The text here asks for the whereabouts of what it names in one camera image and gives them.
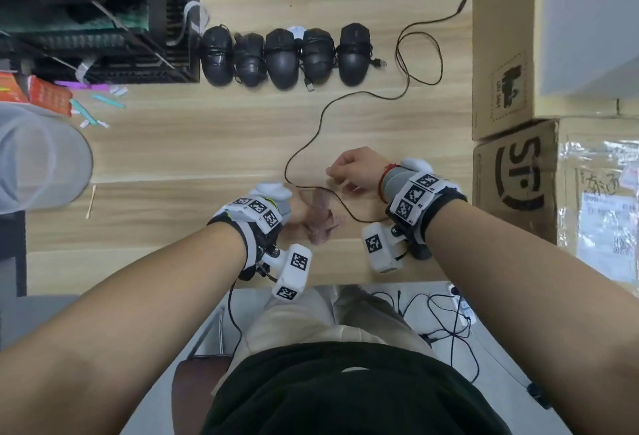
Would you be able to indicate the white left wrist puck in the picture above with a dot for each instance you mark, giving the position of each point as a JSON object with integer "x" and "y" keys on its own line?
{"x": 272, "y": 191}

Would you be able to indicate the person's beige trousers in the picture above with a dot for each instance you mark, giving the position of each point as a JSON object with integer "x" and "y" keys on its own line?
{"x": 299, "y": 320}

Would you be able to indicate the plain orange small box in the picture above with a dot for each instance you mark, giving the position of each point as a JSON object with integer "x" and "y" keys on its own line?
{"x": 50, "y": 95}

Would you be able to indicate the purple plastic strip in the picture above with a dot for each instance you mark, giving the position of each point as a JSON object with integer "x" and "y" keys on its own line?
{"x": 80, "y": 84}

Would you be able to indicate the person's right hand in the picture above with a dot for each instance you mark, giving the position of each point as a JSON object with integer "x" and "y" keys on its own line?
{"x": 362, "y": 170}

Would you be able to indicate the large white box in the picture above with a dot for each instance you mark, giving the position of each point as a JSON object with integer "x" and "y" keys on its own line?
{"x": 589, "y": 25}

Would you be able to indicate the person's dark shirt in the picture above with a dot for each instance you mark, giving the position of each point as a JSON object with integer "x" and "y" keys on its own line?
{"x": 349, "y": 394}

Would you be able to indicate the white right wrist puck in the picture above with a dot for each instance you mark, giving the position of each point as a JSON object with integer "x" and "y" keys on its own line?
{"x": 417, "y": 165}

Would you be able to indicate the grey left wrist sleeve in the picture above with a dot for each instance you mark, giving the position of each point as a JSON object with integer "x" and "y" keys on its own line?
{"x": 284, "y": 207}

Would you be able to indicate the small white tube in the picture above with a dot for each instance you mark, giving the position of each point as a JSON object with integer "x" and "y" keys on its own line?
{"x": 118, "y": 90}
{"x": 103, "y": 124}

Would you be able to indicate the thin wooden stick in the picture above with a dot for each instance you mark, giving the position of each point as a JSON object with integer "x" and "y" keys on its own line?
{"x": 90, "y": 202}

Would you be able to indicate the white power strip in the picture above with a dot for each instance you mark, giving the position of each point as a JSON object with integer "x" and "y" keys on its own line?
{"x": 462, "y": 305}

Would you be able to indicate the small black round object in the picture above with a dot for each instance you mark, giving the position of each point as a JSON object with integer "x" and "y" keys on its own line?
{"x": 538, "y": 394}

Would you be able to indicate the small stamped cardboard box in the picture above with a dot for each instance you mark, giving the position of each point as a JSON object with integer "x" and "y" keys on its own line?
{"x": 504, "y": 25}

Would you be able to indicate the dark grey padded seat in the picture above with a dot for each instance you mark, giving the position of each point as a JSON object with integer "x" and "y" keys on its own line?
{"x": 12, "y": 250}

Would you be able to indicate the grey right wrist sleeve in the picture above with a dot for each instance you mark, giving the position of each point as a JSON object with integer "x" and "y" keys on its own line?
{"x": 394, "y": 182}

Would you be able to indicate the left wrist camera rig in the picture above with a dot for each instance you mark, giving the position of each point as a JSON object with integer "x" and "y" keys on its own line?
{"x": 294, "y": 270}

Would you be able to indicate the pink fluffy wiping cloth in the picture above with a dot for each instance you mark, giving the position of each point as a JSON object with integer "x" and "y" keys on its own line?
{"x": 324, "y": 225}

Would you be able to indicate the person's left hand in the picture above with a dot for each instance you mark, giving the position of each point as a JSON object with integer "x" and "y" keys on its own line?
{"x": 302, "y": 207}

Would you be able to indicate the white chest device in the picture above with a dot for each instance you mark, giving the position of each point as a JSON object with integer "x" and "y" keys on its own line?
{"x": 355, "y": 370}

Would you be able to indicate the person's right forearm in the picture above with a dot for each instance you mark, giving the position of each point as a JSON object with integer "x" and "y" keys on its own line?
{"x": 539, "y": 310}

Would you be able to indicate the person's left forearm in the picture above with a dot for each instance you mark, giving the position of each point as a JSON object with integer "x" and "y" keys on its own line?
{"x": 110, "y": 335}

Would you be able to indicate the white wrist puck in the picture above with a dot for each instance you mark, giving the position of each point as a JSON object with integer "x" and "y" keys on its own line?
{"x": 417, "y": 165}
{"x": 272, "y": 191}

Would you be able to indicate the black computer mouse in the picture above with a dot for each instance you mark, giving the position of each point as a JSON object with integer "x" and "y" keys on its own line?
{"x": 249, "y": 70}
{"x": 421, "y": 251}
{"x": 282, "y": 70}
{"x": 354, "y": 67}
{"x": 217, "y": 67}
{"x": 318, "y": 67}

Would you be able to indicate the black stacked tray rack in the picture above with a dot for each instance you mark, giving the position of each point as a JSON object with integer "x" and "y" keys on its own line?
{"x": 75, "y": 15}

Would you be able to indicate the teal pen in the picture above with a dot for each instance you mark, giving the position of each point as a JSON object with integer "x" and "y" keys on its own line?
{"x": 82, "y": 111}
{"x": 109, "y": 101}

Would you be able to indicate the grey wrist sleeve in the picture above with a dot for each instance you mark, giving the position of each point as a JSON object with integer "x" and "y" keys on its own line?
{"x": 284, "y": 207}
{"x": 394, "y": 182}

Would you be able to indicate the cardboard box with black logo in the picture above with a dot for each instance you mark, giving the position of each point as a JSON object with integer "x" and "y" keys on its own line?
{"x": 564, "y": 175}

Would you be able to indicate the clear plastic basin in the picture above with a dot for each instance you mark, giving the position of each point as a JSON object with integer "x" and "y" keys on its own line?
{"x": 35, "y": 160}

